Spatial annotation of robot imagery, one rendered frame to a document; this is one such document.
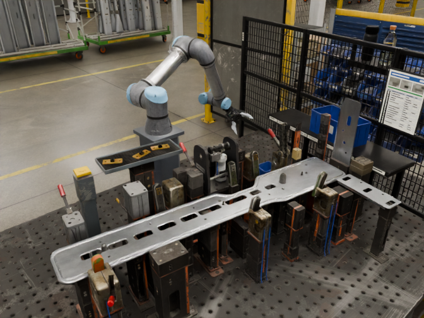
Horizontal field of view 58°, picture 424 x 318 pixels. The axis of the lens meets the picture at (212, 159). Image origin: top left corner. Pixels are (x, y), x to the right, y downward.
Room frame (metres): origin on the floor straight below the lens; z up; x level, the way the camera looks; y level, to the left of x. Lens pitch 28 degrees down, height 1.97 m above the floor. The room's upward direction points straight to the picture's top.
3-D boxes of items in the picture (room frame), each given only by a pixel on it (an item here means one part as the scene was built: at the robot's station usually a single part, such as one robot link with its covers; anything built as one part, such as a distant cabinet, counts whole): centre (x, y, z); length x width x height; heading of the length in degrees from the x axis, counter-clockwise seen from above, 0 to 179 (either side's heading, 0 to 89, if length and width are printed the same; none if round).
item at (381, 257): (1.39, -0.78, 0.84); 0.11 x 0.06 x 0.29; 33
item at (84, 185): (1.39, 0.54, 0.92); 0.08 x 0.08 x 0.44; 33
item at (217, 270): (1.33, 0.02, 0.84); 0.17 x 0.06 x 0.29; 33
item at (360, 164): (1.67, -0.74, 0.88); 0.08 x 0.08 x 0.36; 33
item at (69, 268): (1.36, -0.04, 1.00); 1.38 x 0.22 x 0.02; 123
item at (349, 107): (1.76, -0.67, 1.17); 0.12 x 0.01 x 0.34; 33
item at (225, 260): (1.39, -0.04, 0.84); 0.13 x 0.05 x 0.29; 33
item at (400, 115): (1.84, -0.96, 1.30); 0.23 x 0.02 x 0.31; 33
